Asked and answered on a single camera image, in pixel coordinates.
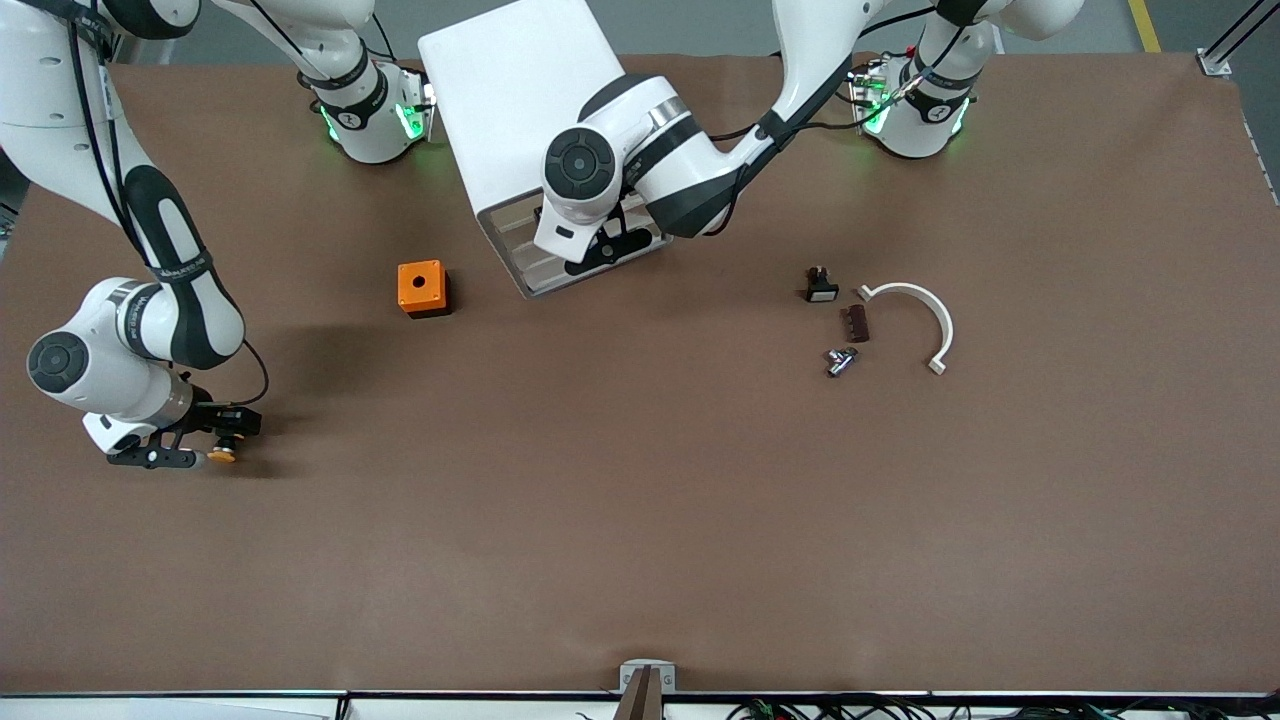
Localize black right camera bracket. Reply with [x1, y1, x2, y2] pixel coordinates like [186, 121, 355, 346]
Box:
[106, 445, 196, 472]

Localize black camera bracket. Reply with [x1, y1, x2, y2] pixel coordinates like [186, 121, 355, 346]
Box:
[106, 445, 196, 472]
[563, 226, 664, 267]

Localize orange button enclosure box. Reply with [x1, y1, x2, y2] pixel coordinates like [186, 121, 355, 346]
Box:
[396, 259, 452, 320]

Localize white cable tray shelf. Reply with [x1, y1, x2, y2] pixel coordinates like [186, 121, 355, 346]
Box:
[0, 690, 1280, 720]

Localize black left camera bracket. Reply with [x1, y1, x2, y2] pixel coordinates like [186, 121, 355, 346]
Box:
[563, 226, 664, 267]

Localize grey metal pole mount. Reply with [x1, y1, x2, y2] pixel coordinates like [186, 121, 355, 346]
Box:
[619, 659, 677, 695]

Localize brown camera pole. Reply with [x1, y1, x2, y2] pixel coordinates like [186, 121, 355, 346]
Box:
[614, 667, 664, 720]

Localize tangled black cable bundle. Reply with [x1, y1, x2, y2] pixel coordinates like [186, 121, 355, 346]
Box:
[725, 694, 1280, 720]

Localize white half-ring pipe clamp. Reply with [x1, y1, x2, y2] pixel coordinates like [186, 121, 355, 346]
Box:
[857, 282, 956, 378]

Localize aluminium frame profile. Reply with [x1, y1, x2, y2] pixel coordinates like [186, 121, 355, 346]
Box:
[1203, 0, 1280, 63]

